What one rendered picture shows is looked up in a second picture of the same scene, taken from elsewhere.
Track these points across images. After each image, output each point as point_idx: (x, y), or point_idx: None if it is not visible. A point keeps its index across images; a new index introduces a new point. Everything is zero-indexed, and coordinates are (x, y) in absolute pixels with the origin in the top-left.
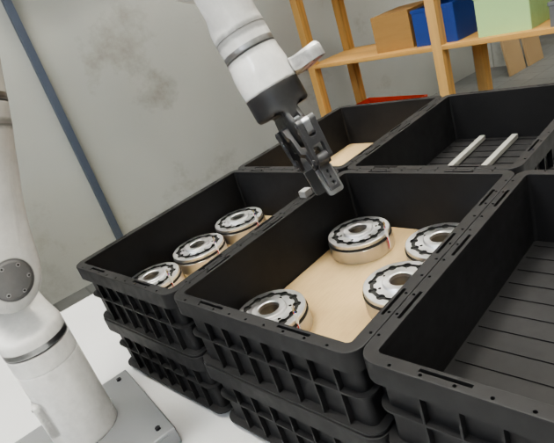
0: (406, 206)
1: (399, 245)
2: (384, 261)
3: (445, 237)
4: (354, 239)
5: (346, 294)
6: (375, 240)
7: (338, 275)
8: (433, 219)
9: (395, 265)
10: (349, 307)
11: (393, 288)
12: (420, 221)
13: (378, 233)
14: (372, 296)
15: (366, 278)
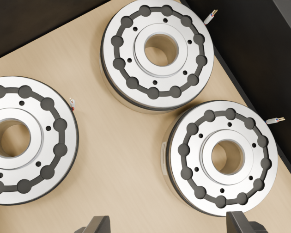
0: (15, 26)
1: (65, 89)
2: (94, 132)
3: (148, 40)
4: (41, 158)
5: (139, 222)
6: (76, 129)
7: (77, 214)
8: (65, 11)
9: (179, 142)
10: (175, 229)
11: (245, 177)
12: (41, 27)
13: (51, 112)
14: (234, 208)
15: (119, 178)
